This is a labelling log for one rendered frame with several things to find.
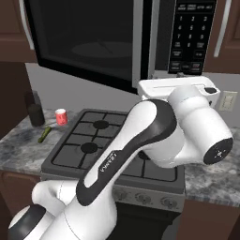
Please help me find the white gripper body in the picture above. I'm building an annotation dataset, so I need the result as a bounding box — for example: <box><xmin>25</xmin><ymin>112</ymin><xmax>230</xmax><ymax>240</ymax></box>
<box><xmin>138</xmin><ymin>76</ymin><xmax>218</xmax><ymax>101</ymax></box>

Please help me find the black microwave oven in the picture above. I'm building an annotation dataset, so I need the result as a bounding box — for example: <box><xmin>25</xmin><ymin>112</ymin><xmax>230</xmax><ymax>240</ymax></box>
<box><xmin>22</xmin><ymin>0</ymin><xmax>219</xmax><ymax>95</ymax></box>

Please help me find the black glass microwave door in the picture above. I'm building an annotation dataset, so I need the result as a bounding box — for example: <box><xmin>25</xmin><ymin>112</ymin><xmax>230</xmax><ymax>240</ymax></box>
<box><xmin>23</xmin><ymin>0</ymin><xmax>149</xmax><ymax>95</ymax></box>

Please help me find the black gas hob stove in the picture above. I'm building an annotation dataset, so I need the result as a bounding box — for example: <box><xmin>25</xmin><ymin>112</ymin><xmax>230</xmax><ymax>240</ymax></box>
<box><xmin>39</xmin><ymin>108</ymin><xmax>188</xmax><ymax>240</ymax></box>

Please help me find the red can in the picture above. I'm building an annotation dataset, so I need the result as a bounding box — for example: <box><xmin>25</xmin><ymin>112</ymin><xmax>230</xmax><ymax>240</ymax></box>
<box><xmin>54</xmin><ymin>108</ymin><xmax>69</xmax><ymax>127</ymax></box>

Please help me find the grey stove knob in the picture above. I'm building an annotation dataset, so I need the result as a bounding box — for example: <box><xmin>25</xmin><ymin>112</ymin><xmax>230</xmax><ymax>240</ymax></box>
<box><xmin>135</xmin><ymin>191</ymin><xmax>152</xmax><ymax>205</ymax></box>
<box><xmin>113</xmin><ymin>188</ymin><xmax>128</xmax><ymax>202</ymax></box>
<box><xmin>160</xmin><ymin>195</ymin><xmax>178</xmax><ymax>210</ymax></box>

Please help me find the green vegetable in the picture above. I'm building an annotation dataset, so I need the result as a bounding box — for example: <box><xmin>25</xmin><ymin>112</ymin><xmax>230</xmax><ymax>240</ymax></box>
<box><xmin>37</xmin><ymin>125</ymin><xmax>53</xmax><ymax>144</ymax></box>

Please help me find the dark grey bottle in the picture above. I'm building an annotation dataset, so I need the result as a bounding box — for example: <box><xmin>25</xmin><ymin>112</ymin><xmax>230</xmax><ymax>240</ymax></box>
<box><xmin>24</xmin><ymin>90</ymin><xmax>46</xmax><ymax>128</ymax></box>

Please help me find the brown base cupboard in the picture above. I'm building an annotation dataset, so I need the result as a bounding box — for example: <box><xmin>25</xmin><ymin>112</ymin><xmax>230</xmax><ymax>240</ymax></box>
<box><xmin>177</xmin><ymin>198</ymin><xmax>240</xmax><ymax>240</ymax></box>
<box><xmin>0</xmin><ymin>169</ymin><xmax>42</xmax><ymax>219</ymax></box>

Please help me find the dark brown tall cupboard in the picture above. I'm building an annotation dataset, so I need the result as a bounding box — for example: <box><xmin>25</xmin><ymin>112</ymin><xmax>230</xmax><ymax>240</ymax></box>
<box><xmin>0</xmin><ymin>61</ymin><xmax>33</xmax><ymax>139</ymax></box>

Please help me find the silver microwave door handle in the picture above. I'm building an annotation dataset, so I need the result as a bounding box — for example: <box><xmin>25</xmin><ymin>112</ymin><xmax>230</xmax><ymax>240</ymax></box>
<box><xmin>147</xmin><ymin>0</ymin><xmax>161</xmax><ymax>79</ymax></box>

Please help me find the beige wall socket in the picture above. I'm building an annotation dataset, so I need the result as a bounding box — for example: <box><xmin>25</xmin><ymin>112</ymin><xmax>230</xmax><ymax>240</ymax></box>
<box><xmin>217</xmin><ymin>90</ymin><xmax>239</xmax><ymax>113</ymax></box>

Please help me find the brown wall cupboard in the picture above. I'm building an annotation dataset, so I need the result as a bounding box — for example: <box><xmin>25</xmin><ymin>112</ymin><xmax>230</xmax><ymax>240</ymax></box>
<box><xmin>202</xmin><ymin>0</ymin><xmax>240</xmax><ymax>75</ymax></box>
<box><xmin>0</xmin><ymin>0</ymin><xmax>38</xmax><ymax>64</ymax></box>

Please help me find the white cupboard handle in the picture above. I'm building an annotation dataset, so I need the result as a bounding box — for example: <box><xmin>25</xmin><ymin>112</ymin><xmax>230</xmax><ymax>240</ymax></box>
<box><xmin>213</xmin><ymin>0</ymin><xmax>233</xmax><ymax>58</ymax></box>
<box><xmin>18</xmin><ymin>0</ymin><xmax>36</xmax><ymax>51</ymax></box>

